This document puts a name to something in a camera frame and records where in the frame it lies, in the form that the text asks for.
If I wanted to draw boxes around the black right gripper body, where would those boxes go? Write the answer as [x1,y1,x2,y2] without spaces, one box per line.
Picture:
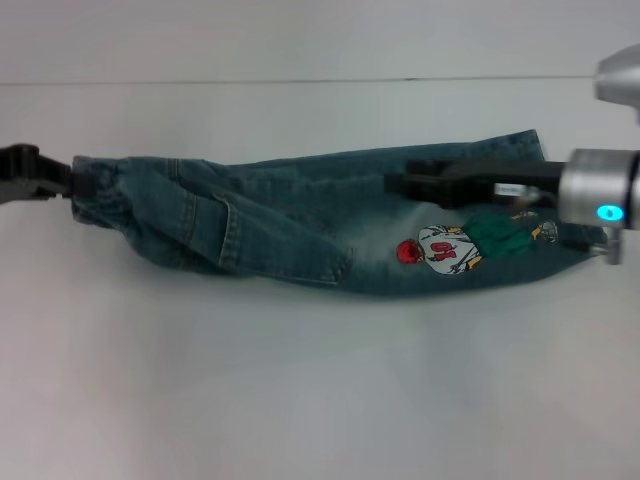
[448,158,569,202]

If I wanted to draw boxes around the blue denim shorts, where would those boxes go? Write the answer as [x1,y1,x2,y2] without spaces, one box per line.
[69,128,609,300]

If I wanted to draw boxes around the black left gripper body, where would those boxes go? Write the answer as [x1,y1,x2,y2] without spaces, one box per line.
[0,143,49,204]

